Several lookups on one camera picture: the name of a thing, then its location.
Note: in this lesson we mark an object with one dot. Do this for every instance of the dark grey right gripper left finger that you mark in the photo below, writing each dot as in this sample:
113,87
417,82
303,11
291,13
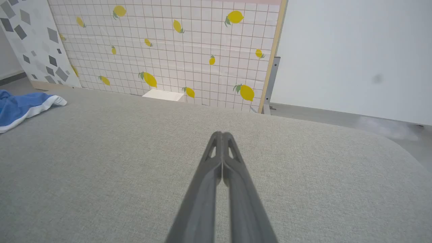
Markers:
202,202

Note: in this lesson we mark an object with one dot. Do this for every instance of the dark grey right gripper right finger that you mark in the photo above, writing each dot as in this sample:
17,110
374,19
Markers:
246,206

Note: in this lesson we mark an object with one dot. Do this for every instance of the blue shorts with white trim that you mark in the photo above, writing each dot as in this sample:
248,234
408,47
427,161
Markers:
17,108

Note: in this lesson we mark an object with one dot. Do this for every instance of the grey fabric sofa cushion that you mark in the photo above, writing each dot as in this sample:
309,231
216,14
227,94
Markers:
101,168

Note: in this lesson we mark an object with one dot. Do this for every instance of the white rectangular box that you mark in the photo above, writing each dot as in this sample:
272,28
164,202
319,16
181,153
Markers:
163,95

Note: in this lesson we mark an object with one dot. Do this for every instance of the grey metal panel stand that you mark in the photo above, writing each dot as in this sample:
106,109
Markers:
272,84

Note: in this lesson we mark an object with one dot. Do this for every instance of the lemon print grid panel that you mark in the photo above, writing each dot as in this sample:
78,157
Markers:
168,60

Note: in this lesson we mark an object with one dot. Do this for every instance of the white panel with grey shapes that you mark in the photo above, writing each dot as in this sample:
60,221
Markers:
37,44

